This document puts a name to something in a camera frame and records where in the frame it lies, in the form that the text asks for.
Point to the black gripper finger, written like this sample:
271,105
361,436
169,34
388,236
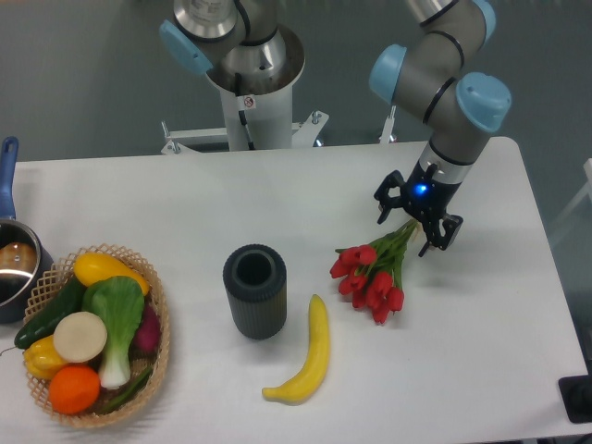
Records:
391,194
440,232

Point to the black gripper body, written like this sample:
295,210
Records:
424,198

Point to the red tulip bouquet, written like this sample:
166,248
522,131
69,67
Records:
371,274

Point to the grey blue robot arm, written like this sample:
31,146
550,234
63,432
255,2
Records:
463,110

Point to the dark grey ribbed vase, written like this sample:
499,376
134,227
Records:
255,280

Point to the yellow banana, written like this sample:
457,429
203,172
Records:
303,385

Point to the black device at edge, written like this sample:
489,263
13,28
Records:
576,398

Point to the purple sweet potato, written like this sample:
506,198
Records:
148,334

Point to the green bok choy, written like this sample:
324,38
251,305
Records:
119,303

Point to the green bean pod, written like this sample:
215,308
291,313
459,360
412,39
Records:
128,393

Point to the yellow squash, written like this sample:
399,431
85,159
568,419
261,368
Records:
91,268

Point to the woven wicker basket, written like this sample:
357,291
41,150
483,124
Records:
51,282

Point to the green cucumber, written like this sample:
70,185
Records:
67,302

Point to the white round radish slice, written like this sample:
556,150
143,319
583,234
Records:
80,337

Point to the orange fruit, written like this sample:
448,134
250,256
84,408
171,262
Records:
74,389

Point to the blue saucepan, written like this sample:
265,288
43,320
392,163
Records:
23,258

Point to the yellow bell pepper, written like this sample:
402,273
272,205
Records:
42,360

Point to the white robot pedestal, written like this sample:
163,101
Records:
255,85

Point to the white frame at right edge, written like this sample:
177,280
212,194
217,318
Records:
565,221

